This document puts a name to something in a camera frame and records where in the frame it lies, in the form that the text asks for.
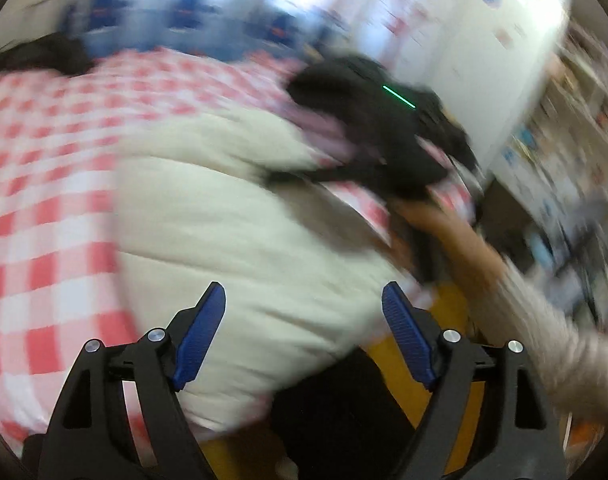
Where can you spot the cluttered shelf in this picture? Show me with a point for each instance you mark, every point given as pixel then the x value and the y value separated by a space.
pixel 573 160

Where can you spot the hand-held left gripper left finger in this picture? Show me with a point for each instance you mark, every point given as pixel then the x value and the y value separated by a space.
pixel 199 340

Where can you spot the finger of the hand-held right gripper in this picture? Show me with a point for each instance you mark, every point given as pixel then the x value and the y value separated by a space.
pixel 309 85
pixel 294 177

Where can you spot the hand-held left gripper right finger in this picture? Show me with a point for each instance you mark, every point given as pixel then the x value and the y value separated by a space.
pixel 408 335

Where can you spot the dark cloth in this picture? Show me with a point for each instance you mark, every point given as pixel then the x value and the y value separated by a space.
pixel 34 55

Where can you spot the whale print curtain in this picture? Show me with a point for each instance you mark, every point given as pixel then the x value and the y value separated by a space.
pixel 194 10

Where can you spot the red white checkered bed cover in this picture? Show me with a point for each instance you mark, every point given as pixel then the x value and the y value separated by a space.
pixel 44 160

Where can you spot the cream padded jacket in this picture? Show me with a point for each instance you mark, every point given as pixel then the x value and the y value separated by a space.
pixel 234 235

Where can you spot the white cabinet with stickers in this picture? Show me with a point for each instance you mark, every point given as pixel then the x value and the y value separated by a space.
pixel 483 60

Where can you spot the person's right forearm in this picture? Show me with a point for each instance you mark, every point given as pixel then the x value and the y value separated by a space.
pixel 533 310

